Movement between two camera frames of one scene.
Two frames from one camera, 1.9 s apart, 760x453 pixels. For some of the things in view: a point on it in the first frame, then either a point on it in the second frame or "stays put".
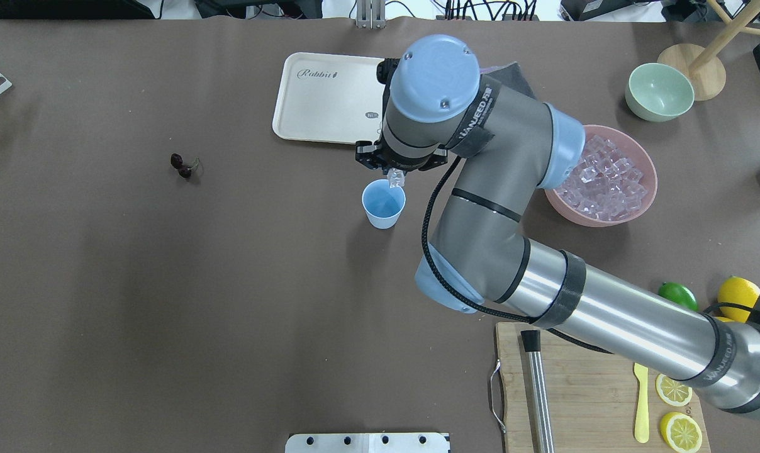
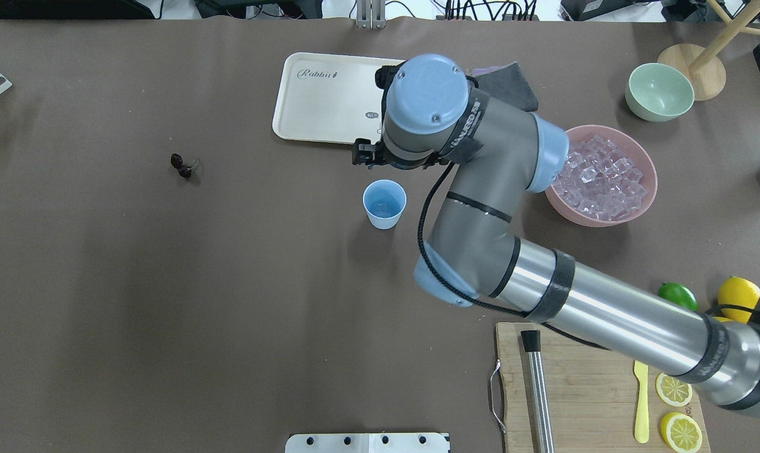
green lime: [679, 294] stays put
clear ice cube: [396, 177] → [382, 208]
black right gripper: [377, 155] stays put
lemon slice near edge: [681, 431] stays put
